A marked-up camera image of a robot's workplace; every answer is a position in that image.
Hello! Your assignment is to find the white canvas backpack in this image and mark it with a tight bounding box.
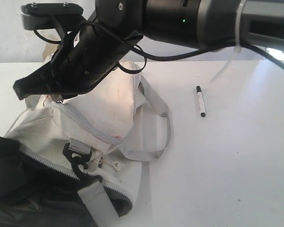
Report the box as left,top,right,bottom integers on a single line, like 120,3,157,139
0,61,171,227

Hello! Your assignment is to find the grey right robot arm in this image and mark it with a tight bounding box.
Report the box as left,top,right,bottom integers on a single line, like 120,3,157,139
13,0,284,100

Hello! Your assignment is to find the black and white marker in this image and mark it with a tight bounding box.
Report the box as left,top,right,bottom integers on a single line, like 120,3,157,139
196,86,206,117

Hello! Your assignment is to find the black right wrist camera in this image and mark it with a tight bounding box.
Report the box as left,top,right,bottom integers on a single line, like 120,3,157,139
21,2,83,31

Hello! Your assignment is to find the white backdrop curtain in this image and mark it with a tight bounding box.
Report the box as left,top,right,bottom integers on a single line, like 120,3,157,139
0,0,284,63

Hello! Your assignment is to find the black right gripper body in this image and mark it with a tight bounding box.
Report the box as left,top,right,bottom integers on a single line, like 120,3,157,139
49,26,129,95

